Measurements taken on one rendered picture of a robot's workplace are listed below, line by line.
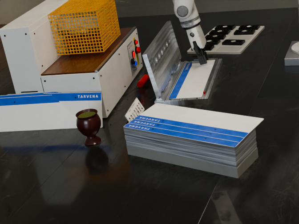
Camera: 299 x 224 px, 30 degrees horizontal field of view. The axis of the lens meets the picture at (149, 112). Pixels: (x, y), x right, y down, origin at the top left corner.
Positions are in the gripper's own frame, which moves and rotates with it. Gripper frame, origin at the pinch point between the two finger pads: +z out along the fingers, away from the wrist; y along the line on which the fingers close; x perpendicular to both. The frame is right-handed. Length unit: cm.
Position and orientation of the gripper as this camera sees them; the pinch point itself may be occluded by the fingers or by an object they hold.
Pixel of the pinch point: (203, 58)
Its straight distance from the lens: 243.8
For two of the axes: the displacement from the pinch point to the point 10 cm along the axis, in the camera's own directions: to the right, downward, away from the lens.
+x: -9.1, 2.2, 3.6
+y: 2.4, -4.2, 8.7
